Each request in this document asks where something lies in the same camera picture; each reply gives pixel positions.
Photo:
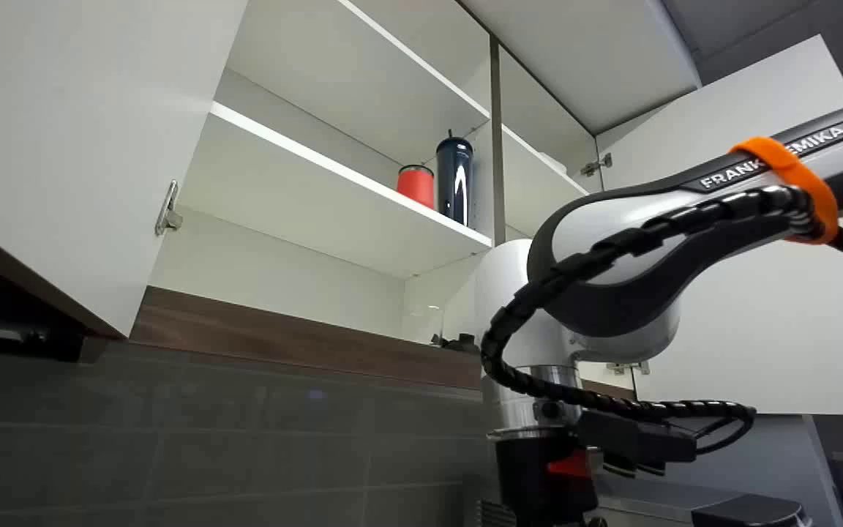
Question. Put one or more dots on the black appliance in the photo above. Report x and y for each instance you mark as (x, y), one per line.
(744, 509)

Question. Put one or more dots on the grey cabinet divider post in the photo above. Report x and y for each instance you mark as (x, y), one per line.
(498, 146)

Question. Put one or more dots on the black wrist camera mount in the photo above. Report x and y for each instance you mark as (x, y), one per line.
(637, 439)

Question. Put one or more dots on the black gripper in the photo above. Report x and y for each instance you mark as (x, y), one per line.
(534, 484)

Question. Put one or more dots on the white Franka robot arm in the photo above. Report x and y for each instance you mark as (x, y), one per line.
(627, 281)

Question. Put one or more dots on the white open wall cabinet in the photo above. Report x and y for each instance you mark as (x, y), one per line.
(322, 195)

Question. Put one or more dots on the metal door hinge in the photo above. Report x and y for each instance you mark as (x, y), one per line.
(168, 211)
(596, 164)

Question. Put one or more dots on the dark blue tumbler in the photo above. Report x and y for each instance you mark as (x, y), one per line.
(454, 180)

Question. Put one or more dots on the small black object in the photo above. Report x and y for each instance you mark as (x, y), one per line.
(458, 344)

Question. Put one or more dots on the wooden cabinet trim panel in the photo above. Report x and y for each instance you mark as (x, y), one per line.
(293, 341)

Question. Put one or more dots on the white cabinet door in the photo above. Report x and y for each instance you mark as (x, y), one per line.
(72, 136)
(792, 323)

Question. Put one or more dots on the red cup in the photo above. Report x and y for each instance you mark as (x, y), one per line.
(416, 184)

